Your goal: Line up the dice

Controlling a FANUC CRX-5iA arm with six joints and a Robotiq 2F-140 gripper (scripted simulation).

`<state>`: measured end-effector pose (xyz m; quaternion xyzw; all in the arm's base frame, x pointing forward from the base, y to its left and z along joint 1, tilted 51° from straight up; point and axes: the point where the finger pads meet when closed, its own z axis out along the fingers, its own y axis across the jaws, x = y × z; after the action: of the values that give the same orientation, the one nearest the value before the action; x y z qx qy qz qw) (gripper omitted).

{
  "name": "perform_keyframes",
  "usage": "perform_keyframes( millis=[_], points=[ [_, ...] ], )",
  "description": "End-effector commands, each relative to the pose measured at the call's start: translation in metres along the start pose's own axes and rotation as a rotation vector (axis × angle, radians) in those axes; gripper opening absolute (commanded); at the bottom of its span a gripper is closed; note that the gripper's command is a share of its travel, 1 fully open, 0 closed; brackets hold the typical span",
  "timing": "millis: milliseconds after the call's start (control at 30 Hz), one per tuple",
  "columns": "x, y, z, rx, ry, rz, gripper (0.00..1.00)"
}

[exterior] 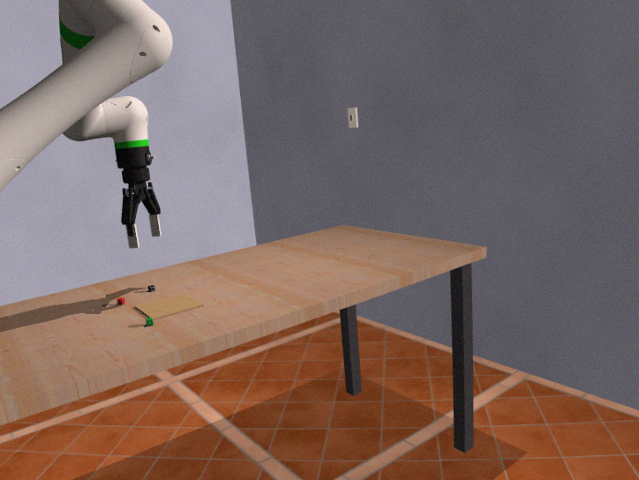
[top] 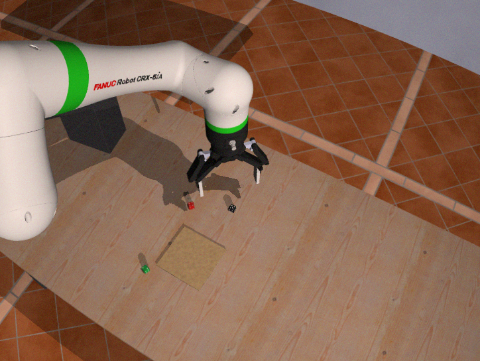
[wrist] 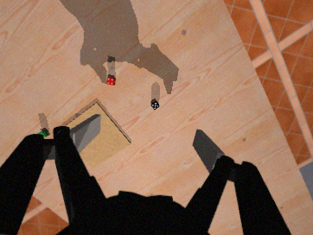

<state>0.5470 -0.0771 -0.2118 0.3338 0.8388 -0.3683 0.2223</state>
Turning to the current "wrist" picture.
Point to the tan flat mat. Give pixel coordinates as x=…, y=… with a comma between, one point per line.
x=107, y=143

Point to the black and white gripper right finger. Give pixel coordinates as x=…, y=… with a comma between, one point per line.
x=259, y=213

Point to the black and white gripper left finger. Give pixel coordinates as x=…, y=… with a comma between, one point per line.
x=84, y=199

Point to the green die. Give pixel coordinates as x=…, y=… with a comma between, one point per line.
x=45, y=133

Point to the red die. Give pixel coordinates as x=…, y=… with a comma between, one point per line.
x=110, y=81

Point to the black die with white pips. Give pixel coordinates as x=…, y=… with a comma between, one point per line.
x=155, y=105

